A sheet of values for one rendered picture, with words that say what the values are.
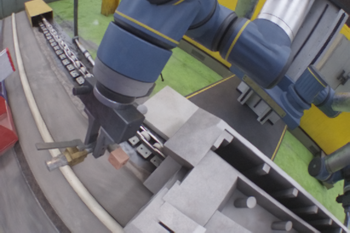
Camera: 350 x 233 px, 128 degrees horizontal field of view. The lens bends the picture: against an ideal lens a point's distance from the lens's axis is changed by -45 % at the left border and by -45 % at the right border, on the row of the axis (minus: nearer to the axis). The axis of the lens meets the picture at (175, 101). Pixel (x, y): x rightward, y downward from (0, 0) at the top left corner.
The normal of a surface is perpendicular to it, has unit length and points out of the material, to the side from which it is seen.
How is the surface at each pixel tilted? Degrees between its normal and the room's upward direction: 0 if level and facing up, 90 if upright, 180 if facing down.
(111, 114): 65
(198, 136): 30
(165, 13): 74
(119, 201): 0
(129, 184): 0
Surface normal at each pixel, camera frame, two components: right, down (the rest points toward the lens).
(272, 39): -0.25, 0.03
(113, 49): -0.22, 0.28
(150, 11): 0.07, 0.45
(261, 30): -0.56, -0.23
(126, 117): 0.51, -0.78
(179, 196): 0.18, -0.56
